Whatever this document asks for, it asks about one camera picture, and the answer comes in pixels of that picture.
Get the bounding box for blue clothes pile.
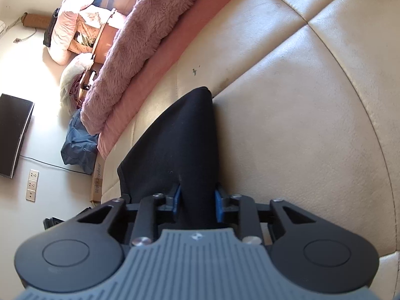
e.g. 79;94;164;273
60;109;98;175

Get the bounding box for white wall socket panel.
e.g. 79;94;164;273
26;169;39;203

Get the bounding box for salmon pink mattress pad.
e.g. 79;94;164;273
98;0;231;159

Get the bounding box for pink fluffy blanket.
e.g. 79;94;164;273
81;0;195;135

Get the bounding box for black wall television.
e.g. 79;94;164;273
0;93;34;179

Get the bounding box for orange plastic storage bin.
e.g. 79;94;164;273
92;9;127;64

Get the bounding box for brown rolled mat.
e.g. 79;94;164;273
21;12;52;29

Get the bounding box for television power cable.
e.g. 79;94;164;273
19;154;92;174

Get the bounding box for cardboard box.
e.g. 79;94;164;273
89;154;105;204

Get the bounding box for black pants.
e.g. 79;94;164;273
117;87;219;230

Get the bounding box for white plastic bag bundle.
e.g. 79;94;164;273
60;53;94;116

